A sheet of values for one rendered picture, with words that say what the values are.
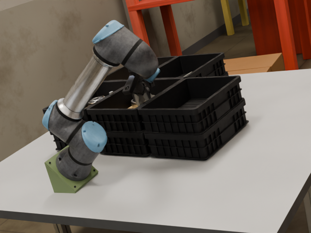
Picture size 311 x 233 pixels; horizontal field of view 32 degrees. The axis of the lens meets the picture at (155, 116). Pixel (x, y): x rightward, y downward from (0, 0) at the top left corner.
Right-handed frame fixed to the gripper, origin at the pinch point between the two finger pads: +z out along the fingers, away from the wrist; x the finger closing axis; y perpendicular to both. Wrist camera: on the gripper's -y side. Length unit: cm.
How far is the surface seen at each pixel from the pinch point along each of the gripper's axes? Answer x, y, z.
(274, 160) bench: -66, -13, 21
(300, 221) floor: -34, 51, 88
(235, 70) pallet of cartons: 65, 185, 36
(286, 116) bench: -53, 29, 20
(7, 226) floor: 152, -3, 72
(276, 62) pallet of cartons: 39, 204, 40
